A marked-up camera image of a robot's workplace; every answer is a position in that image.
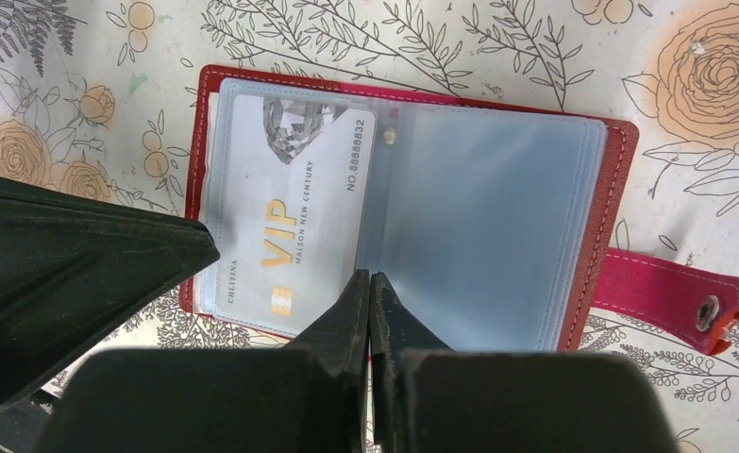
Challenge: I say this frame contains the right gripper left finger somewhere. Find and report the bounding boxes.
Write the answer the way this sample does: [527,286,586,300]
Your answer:
[37,270,370,452]

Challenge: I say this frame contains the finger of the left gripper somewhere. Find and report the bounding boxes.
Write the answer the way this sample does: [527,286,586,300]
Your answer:
[0,177,219,410]

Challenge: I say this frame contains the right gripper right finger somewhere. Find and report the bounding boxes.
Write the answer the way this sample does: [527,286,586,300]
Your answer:
[370,273,678,452]

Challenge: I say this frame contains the red leather card holder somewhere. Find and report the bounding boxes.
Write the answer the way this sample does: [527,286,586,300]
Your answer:
[178,64,739,355]

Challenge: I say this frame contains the card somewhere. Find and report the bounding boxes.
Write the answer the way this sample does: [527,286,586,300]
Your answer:
[208,91,378,336]

